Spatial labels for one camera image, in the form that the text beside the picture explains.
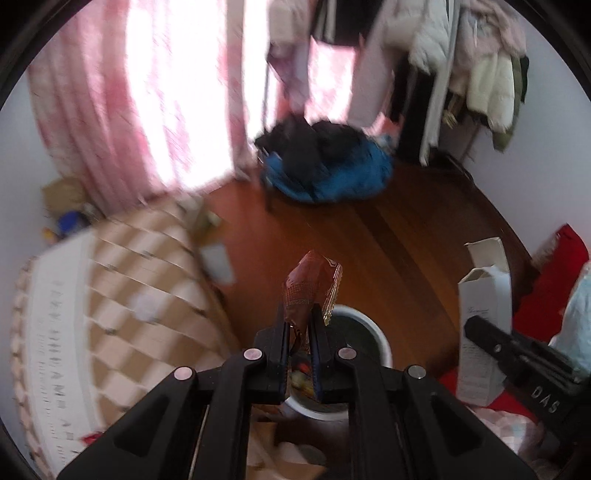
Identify dark red foil bag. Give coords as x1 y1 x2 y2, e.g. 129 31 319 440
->
283 250 342 336

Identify tall white carton box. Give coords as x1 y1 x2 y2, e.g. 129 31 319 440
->
456 237 513 407

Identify white round trash bin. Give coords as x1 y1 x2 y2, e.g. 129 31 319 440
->
287 305 393 422

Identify red cushion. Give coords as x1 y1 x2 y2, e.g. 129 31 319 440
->
438 224 591 423

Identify clear plastic wrapper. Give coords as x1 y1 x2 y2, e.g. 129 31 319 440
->
128 292 163 324

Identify checkered table cloth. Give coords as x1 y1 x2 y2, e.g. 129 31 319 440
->
11 198 238 479

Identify red orange snack wrapper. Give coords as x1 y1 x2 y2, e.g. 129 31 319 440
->
82 431 102 446

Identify blue black clothes pile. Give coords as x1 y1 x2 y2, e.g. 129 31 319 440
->
254 114 394 204

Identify blue lidded jar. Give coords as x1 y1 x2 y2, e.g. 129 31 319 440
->
57 211 90 237

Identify brown paper bag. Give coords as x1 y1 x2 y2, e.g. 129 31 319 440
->
41 177 88 218

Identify pink floral curtain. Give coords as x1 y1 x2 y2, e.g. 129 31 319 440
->
27 1 293 214

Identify hanging coats on rack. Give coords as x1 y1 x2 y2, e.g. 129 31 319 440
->
267 1 528 165

